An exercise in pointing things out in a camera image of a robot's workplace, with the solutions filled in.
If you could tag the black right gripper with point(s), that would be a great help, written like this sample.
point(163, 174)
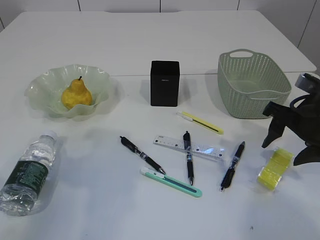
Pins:
point(303, 118)

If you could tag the teal utility knife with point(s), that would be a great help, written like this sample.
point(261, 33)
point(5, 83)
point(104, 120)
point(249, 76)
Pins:
point(171, 182)

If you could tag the yellow pear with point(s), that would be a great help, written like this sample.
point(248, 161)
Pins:
point(76, 94)

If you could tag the clear plastic water bottle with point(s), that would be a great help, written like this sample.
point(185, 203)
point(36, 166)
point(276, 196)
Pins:
point(22, 188)

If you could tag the green woven plastic basket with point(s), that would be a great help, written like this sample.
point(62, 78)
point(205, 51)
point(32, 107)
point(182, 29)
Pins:
point(248, 81)

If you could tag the clear plastic ruler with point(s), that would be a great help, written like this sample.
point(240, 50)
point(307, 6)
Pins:
point(201, 150)

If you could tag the blue black pen right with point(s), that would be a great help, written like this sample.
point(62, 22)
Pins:
point(228, 177)

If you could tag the black pen middle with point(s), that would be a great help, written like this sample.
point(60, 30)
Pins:
point(189, 158)

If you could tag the yellow utility knife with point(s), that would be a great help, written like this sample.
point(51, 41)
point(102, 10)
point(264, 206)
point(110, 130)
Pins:
point(201, 122)

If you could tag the black square pen holder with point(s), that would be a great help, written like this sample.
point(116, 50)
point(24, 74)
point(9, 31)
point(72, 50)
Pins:
point(164, 83)

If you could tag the black pen left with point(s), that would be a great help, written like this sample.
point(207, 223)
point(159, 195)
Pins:
point(133, 148)

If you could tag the green wavy glass plate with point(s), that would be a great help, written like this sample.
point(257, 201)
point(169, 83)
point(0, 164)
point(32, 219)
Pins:
point(45, 91)

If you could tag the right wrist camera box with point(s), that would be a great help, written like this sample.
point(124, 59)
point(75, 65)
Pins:
point(309, 83)

